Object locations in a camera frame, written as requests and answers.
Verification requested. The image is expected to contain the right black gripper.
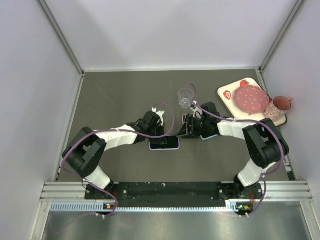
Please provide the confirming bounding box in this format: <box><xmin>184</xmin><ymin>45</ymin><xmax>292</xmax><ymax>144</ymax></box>
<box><xmin>177</xmin><ymin>114</ymin><xmax>210</xmax><ymax>139</ymax></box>

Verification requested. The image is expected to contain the black phone blue edge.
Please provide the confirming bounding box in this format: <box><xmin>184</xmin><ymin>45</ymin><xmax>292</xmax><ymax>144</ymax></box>
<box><xmin>150</xmin><ymin>135</ymin><xmax>180</xmax><ymax>150</ymax></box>

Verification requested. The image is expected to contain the lavender phone case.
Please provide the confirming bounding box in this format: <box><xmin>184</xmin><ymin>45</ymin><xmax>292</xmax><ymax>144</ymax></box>
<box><xmin>149</xmin><ymin>136</ymin><xmax>181</xmax><ymax>151</ymax></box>

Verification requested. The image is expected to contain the pink phone case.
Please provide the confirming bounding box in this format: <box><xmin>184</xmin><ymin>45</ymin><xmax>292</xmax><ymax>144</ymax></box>
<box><xmin>182</xmin><ymin>114</ymin><xmax>188</xmax><ymax>124</ymax></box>

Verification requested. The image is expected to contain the light blue phone case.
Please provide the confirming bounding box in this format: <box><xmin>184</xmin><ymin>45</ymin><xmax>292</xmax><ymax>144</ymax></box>
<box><xmin>200</xmin><ymin>134</ymin><xmax>218</xmax><ymax>141</ymax></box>

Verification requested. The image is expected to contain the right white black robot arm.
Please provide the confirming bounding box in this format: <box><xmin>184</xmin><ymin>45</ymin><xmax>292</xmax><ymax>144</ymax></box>
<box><xmin>176</xmin><ymin>102</ymin><xmax>290</xmax><ymax>200</ymax></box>

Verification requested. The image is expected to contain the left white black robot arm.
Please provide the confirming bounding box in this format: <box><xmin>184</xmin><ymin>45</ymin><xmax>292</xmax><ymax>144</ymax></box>
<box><xmin>62</xmin><ymin>108</ymin><xmax>166</xmax><ymax>199</ymax></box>

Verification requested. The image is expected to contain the clear plastic cup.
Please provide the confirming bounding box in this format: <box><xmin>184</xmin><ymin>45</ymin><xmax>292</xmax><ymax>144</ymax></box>
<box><xmin>178</xmin><ymin>87</ymin><xmax>194</xmax><ymax>109</ymax></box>

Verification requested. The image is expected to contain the strawberry pattern tray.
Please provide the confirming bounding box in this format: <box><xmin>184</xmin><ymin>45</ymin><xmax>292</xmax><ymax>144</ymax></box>
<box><xmin>217</xmin><ymin>78</ymin><xmax>292</xmax><ymax>127</ymax></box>

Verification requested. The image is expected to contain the pink polka dot plate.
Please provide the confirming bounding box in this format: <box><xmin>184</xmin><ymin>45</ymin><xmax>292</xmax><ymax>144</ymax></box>
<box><xmin>233</xmin><ymin>85</ymin><xmax>270</xmax><ymax>114</ymax></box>

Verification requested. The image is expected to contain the pink floral mug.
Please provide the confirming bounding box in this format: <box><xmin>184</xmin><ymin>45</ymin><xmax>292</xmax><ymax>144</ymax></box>
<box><xmin>264</xmin><ymin>96</ymin><xmax>293</xmax><ymax>121</ymax></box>

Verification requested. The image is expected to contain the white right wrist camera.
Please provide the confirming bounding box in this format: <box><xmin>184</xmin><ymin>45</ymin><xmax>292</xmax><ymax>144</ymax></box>
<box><xmin>190</xmin><ymin>100</ymin><xmax>203</xmax><ymax>119</ymax></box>

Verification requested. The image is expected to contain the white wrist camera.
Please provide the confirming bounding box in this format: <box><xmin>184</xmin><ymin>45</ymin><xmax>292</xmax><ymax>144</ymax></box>
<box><xmin>190</xmin><ymin>100</ymin><xmax>203</xmax><ymax>119</ymax></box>
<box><xmin>151</xmin><ymin>107</ymin><xmax>165</xmax><ymax>127</ymax></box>

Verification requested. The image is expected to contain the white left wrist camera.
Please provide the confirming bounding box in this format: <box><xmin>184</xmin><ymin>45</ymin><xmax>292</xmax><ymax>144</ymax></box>
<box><xmin>151</xmin><ymin>107</ymin><xmax>165</xmax><ymax>127</ymax></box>

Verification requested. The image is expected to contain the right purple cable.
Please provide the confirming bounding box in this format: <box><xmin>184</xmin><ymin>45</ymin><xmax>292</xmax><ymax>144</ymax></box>
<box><xmin>185</xmin><ymin>83</ymin><xmax>285</xmax><ymax>218</ymax></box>

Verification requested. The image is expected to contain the purple cable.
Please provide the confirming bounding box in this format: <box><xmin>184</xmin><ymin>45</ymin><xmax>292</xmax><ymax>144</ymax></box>
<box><xmin>49</xmin><ymin>102</ymin><xmax>175</xmax><ymax>235</ymax></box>
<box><xmin>185</xmin><ymin>83</ymin><xmax>285</xmax><ymax>218</ymax></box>

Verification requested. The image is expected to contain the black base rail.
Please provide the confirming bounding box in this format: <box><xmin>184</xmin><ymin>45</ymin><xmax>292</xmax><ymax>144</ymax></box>
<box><xmin>84</xmin><ymin>181</ymin><xmax>265</xmax><ymax>208</ymax></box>

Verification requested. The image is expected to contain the grey slotted cable duct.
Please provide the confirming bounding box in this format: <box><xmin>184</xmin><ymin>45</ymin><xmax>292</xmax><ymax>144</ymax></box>
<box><xmin>50</xmin><ymin>201</ymin><xmax>239</xmax><ymax>213</ymax></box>

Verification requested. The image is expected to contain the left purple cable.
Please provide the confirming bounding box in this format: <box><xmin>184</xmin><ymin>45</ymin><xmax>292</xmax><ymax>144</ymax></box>
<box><xmin>49</xmin><ymin>102</ymin><xmax>175</xmax><ymax>235</ymax></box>

